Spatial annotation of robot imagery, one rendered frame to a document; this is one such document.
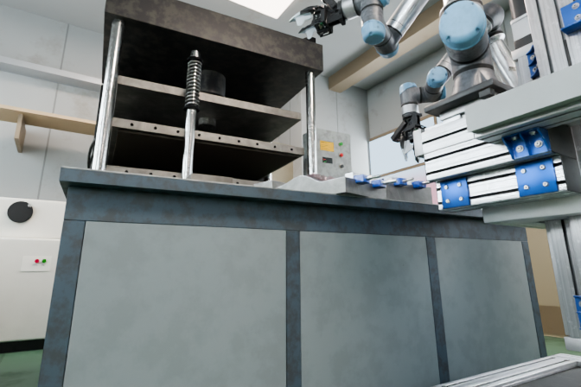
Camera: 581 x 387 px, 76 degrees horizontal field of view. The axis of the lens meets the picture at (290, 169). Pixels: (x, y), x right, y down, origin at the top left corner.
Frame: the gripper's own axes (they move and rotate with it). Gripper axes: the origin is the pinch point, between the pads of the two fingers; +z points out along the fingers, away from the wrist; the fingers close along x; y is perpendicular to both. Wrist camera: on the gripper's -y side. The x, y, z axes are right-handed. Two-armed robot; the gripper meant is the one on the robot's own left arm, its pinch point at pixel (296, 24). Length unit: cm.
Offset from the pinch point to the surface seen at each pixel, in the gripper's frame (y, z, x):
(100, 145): 36, 100, -9
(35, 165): -13, 323, 50
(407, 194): 54, -24, 57
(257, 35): -53, 58, 43
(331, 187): 61, -7, 19
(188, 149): 27, 81, 27
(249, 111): -11, 70, 58
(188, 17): -47, 79, 8
